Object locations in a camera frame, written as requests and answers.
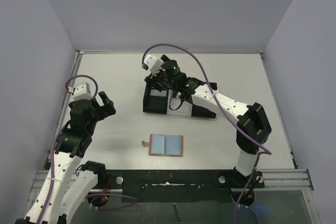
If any white bin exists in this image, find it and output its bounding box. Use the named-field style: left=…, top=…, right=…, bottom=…
left=167, top=90, right=192, bottom=117

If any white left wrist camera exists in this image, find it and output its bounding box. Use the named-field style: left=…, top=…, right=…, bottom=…
left=72, top=82, right=92, bottom=101

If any silver card in bin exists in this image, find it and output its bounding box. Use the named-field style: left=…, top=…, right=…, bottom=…
left=150, top=90, right=167, bottom=97

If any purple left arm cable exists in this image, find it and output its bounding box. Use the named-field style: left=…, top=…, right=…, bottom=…
left=36, top=74, right=140, bottom=224

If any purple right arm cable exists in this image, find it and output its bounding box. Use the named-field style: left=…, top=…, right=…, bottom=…
left=141, top=42, right=272, bottom=224

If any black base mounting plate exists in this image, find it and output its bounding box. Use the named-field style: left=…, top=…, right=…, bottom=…
left=87, top=169, right=265, bottom=206

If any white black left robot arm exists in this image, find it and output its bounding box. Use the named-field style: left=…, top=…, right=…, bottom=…
left=16, top=91, right=116, bottom=223

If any tan leather card holder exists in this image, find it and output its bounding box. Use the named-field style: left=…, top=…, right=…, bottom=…
left=142, top=134, right=184, bottom=157

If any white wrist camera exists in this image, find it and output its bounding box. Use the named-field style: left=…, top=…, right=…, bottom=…
left=142, top=54, right=164, bottom=75
left=72, top=82, right=92, bottom=101

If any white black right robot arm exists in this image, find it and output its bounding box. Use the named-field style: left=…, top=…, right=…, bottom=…
left=144, top=72, right=272, bottom=187

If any black bin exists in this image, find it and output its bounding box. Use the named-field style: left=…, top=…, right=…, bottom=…
left=191, top=82, right=218, bottom=119
left=142, top=77, right=169, bottom=114

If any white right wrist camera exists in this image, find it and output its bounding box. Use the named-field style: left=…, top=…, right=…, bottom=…
left=142, top=54, right=164, bottom=75

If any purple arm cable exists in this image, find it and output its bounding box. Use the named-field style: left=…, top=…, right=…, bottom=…
left=36, top=74, right=140, bottom=224
left=141, top=42, right=272, bottom=224

